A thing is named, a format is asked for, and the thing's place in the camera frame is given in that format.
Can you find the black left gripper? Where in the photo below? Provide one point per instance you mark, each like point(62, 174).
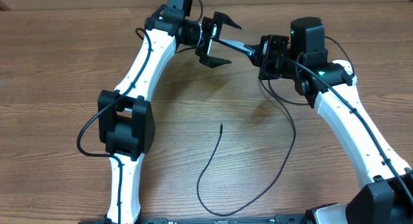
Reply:
point(213, 25)

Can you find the white power strip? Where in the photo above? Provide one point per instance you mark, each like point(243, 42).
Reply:
point(348, 69)

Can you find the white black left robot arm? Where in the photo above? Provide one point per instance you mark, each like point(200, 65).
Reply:
point(126, 120)

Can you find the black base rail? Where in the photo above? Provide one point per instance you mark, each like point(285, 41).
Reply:
point(277, 219)

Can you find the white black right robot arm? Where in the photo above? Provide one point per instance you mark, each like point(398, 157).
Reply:
point(330, 87)

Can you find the blue Galaxy smartphone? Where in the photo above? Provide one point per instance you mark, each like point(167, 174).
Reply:
point(238, 46)

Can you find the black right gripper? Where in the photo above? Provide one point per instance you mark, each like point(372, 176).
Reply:
point(266, 47)

